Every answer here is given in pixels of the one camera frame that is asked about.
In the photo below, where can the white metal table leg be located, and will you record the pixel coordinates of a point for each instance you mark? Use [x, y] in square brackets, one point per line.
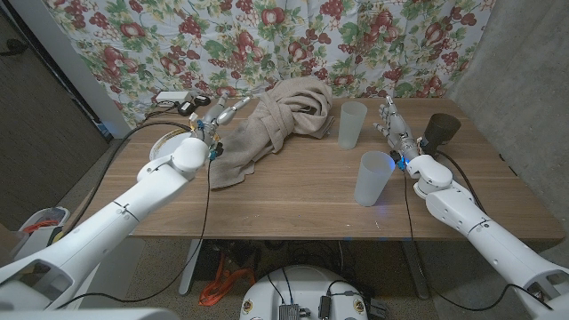
[190, 266]

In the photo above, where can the frosted plastic cup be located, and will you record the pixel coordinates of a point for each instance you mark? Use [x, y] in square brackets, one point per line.
[371, 182]
[351, 126]

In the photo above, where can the black charger block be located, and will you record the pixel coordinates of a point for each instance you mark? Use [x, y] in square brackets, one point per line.
[186, 108]

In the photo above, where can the grey metal table leg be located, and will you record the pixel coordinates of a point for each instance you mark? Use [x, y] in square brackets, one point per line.
[415, 266]

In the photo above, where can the small black puck device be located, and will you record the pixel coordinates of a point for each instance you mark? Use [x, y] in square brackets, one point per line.
[202, 100]

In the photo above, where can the white power adapter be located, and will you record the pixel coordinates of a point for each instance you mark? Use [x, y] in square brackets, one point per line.
[173, 96]

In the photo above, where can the yellow and black pad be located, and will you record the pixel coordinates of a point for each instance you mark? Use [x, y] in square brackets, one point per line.
[55, 235]

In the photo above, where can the floral fruit print backdrop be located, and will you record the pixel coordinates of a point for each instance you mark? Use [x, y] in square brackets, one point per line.
[275, 44]

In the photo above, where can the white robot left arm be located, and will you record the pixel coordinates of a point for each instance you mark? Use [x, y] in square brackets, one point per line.
[111, 218]

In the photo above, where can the grey connector box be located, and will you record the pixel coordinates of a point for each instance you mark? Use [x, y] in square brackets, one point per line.
[289, 312]

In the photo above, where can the black adapter box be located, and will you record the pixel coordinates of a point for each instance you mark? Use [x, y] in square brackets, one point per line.
[325, 307]

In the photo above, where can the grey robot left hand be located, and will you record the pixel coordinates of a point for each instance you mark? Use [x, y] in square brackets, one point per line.
[215, 122]

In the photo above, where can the dark brown mug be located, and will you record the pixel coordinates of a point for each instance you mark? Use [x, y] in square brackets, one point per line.
[442, 129]

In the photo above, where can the white bin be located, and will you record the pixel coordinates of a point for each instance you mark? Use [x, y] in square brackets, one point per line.
[42, 222]

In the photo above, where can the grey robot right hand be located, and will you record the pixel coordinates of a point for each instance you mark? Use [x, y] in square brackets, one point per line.
[398, 131]

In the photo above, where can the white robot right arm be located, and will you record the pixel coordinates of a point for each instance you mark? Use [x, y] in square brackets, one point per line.
[484, 231]

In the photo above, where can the white paper plate gold rim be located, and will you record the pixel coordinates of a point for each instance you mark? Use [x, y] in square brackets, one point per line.
[162, 146]

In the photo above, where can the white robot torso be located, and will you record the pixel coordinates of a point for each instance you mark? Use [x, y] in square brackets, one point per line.
[302, 284]

